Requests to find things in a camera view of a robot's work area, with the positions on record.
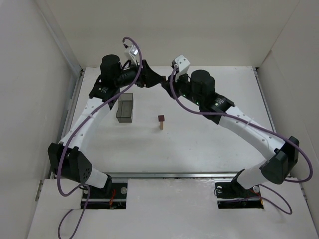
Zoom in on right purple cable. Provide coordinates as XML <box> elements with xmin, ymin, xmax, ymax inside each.
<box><xmin>169</xmin><ymin>65</ymin><xmax>314</xmax><ymax>215</ymax></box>

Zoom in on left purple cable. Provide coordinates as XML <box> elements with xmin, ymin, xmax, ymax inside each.
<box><xmin>56</xmin><ymin>36</ymin><xmax>143</xmax><ymax>239</ymax></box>

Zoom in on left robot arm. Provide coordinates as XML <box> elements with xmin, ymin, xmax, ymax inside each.
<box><xmin>48</xmin><ymin>54</ymin><xmax>165</xmax><ymax>190</ymax></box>

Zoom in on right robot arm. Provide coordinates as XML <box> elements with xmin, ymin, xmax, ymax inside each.
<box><xmin>161</xmin><ymin>70</ymin><xmax>299</xmax><ymax>191</ymax></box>

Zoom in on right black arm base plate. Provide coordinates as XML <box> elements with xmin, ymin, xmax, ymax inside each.
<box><xmin>214</xmin><ymin>182</ymin><xmax>264</xmax><ymax>209</ymax></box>

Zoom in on aluminium front rail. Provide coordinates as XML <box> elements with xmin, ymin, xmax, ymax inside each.
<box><xmin>107</xmin><ymin>172</ymin><xmax>237</xmax><ymax>179</ymax></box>

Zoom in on purple cable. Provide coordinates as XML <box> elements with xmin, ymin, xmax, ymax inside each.
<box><xmin>169</xmin><ymin>65</ymin><xmax>314</xmax><ymax>215</ymax></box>
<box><xmin>56</xmin><ymin>36</ymin><xmax>143</xmax><ymax>239</ymax></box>

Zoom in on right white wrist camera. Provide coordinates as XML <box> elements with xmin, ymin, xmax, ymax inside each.
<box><xmin>172</xmin><ymin>54</ymin><xmax>190</xmax><ymax>82</ymax></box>

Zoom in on aluminium left rail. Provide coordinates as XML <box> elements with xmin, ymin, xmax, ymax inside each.
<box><xmin>49</xmin><ymin>68</ymin><xmax>85</xmax><ymax>179</ymax></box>

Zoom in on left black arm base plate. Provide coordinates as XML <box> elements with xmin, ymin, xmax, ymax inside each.
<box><xmin>86</xmin><ymin>181</ymin><xmax>128</xmax><ymax>210</ymax></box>

